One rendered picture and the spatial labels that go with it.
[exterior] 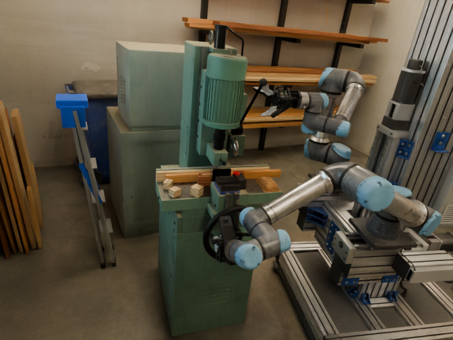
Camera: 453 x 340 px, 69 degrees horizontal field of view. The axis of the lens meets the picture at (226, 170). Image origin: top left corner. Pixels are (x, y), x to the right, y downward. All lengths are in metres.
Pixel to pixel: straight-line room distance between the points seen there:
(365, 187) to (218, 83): 0.72
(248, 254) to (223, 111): 0.68
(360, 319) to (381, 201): 1.07
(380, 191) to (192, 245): 0.91
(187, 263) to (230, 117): 0.76
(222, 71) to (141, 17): 2.35
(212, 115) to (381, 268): 1.08
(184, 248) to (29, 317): 1.05
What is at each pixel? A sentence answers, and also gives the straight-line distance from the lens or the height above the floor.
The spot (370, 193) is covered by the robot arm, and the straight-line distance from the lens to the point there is 1.18.
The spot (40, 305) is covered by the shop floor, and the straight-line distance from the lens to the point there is 2.39.
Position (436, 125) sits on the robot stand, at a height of 1.31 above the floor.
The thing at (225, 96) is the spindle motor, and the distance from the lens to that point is 1.45.
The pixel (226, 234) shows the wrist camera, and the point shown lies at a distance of 1.20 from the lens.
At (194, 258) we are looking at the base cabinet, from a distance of 1.72.
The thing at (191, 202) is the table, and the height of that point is 0.88.
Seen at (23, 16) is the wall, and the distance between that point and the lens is 3.62.
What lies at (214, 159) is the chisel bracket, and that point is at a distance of 1.58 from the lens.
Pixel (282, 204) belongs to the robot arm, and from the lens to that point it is 1.19.
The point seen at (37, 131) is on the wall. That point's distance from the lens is 3.83.
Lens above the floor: 1.67
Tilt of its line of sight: 25 degrees down
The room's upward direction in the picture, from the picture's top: 7 degrees clockwise
